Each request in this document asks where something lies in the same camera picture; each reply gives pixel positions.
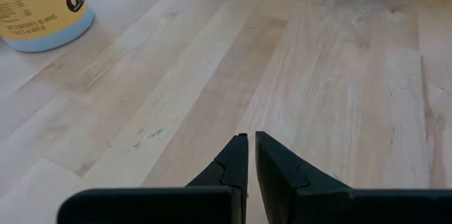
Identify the yellow label wipes canister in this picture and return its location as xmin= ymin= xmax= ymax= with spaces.
xmin=0 ymin=0 xmax=97 ymax=54

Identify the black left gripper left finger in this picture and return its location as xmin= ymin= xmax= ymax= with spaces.
xmin=57 ymin=133 xmax=249 ymax=224

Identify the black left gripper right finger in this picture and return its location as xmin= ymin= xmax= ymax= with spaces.
xmin=254 ymin=131 xmax=452 ymax=224

